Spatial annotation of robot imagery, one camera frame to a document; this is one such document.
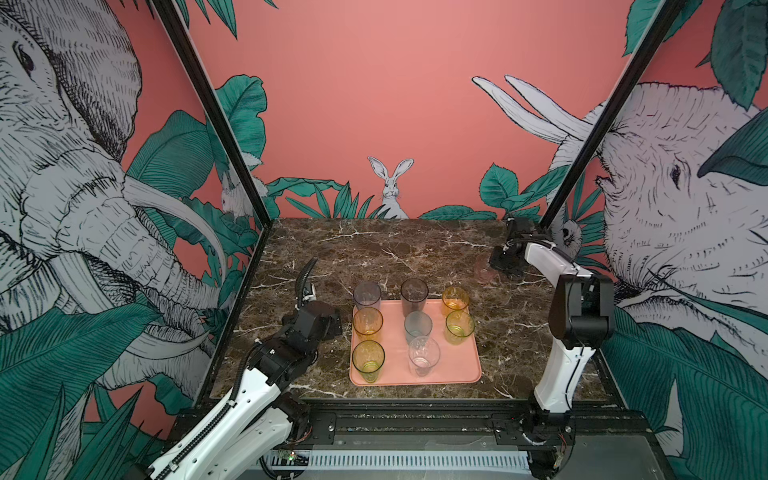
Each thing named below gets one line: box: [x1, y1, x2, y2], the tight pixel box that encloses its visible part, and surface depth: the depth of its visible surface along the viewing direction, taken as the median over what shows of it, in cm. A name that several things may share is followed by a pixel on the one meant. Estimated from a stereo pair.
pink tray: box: [350, 299, 482, 387], surface depth 85 cm
